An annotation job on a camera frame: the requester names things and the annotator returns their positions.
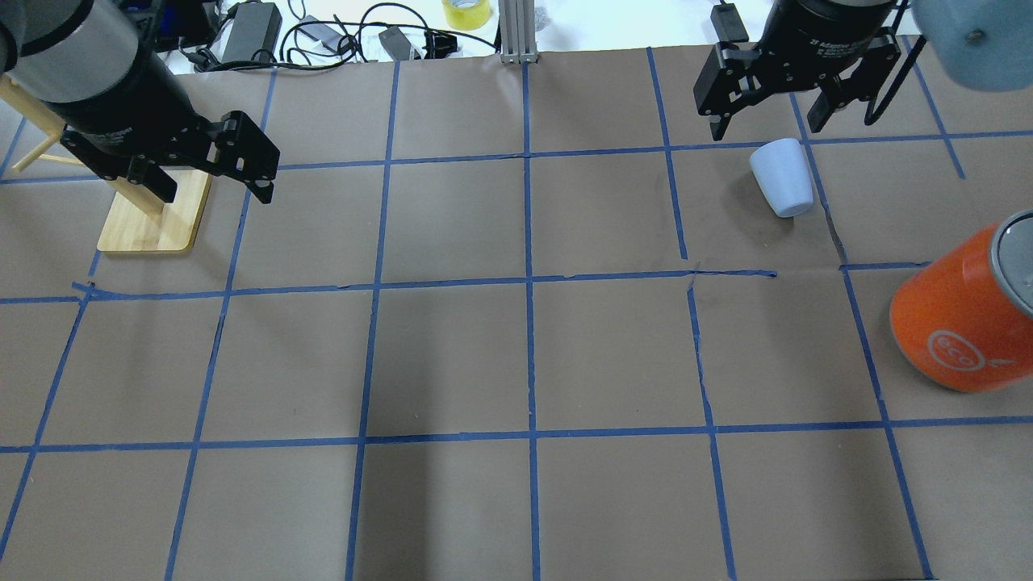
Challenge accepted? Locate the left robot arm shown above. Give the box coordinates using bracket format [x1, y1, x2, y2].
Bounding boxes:
[2, 1, 280, 203]

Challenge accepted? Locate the black cable bundle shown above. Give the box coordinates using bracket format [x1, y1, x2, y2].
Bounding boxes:
[182, 0, 497, 73]

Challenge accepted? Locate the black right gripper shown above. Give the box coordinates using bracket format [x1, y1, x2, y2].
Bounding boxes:
[693, 1, 901, 142]

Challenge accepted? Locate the aluminium frame post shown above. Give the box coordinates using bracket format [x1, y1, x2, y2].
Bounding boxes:
[498, 0, 539, 64]

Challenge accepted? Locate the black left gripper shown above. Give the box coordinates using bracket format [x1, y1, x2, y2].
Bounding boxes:
[60, 77, 280, 203]

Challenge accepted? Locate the black power adapter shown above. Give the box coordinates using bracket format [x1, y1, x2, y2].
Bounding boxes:
[220, 2, 282, 63]

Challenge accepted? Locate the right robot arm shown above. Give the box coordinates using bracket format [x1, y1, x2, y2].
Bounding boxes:
[692, 1, 1032, 142]

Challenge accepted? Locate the orange eco bin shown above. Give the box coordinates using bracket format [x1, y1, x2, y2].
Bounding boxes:
[889, 210, 1032, 393]

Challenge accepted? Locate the light blue plastic cup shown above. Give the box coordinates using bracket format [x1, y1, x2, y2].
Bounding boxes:
[749, 137, 815, 219]

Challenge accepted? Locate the wooden cup rack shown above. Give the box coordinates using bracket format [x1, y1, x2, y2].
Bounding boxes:
[1, 73, 211, 255]

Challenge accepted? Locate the small grey power brick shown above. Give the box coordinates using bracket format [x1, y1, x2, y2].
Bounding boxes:
[378, 26, 422, 61]

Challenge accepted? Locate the yellow tape roll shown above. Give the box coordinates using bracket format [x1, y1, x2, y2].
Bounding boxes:
[441, 0, 491, 31]

